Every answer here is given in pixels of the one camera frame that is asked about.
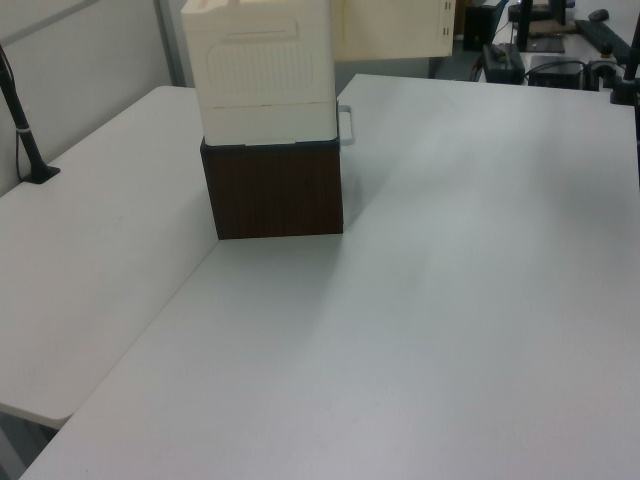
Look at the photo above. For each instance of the cream plastic cabinet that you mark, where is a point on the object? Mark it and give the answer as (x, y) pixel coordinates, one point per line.
(265, 75)

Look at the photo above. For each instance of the cream cabinet door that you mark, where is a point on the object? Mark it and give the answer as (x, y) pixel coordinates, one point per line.
(390, 30)

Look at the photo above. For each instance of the dark brown wooden box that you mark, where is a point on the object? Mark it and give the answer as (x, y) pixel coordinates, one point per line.
(275, 192)

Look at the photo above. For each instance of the black power unit green label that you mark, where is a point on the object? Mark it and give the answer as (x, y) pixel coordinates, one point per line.
(502, 62)

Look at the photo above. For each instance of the dark computer case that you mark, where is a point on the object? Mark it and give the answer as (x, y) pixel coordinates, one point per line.
(480, 27)

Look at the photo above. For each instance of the black electronics box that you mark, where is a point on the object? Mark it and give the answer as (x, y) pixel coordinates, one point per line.
(555, 72)

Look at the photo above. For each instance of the black monitor stand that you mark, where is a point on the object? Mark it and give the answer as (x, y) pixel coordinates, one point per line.
(537, 30)

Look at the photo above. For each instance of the black clamp stand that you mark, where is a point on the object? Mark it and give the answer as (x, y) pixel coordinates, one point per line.
(625, 85)

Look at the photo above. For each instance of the black computer mouse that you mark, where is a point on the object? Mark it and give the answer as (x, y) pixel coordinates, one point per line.
(598, 14)

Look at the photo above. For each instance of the grey metal partition post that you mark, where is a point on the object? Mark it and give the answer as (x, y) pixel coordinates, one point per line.
(170, 40)

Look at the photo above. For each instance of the black camera pole with base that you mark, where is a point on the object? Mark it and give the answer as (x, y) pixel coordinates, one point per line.
(25, 135)

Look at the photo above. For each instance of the grey metal clamp bracket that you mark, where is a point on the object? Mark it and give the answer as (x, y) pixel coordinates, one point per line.
(599, 70)

